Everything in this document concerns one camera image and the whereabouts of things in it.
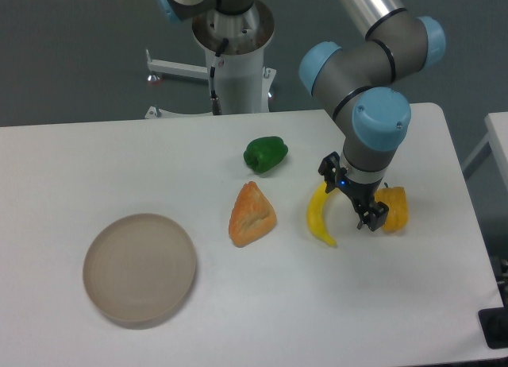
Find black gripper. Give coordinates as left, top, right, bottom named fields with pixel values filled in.
left=318, top=152, right=388, bottom=231

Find green bell pepper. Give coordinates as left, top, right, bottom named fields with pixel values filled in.
left=243, top=136, right=289, bottom=174

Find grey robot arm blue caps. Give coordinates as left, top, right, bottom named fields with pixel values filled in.
left=159, top=0, right=446, bottom=231

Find yellow orange bell pepper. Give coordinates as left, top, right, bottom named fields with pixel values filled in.
left=375, top=186, right=409, bottom=233

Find yellow banana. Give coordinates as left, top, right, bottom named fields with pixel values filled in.
left=306, top=182, right=337, bottom=248

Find orange triangular bread pastry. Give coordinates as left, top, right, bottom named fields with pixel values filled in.
left=228, top=181, right=277, bottom=248

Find white side table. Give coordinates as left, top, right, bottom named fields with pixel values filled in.
left=461, top=112, right=508, bottom=186

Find black device at edge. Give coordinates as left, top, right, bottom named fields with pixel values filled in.
left=478, top=307, right=507, bottom=350

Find beige round plate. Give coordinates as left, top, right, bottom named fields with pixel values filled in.
left=83, top=213, right=198, bottom=330

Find black cable on pedestal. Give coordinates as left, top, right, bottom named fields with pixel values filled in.
left=209, top=37, right=230, bottom=116

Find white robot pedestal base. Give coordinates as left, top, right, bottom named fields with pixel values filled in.
left=146, top=0, right=276, bottom=115

